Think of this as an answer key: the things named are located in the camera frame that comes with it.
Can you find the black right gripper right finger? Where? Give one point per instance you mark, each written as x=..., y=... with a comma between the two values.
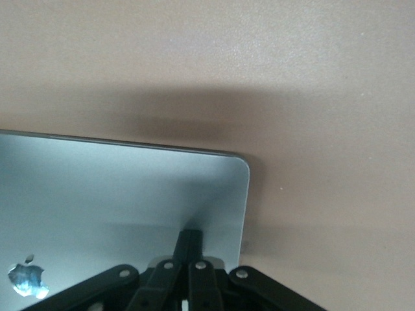
x=207, y=285

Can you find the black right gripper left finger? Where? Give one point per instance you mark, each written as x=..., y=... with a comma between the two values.
x=155, y=285

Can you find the grey laptop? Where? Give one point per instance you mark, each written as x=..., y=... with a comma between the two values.
x=123, y=207

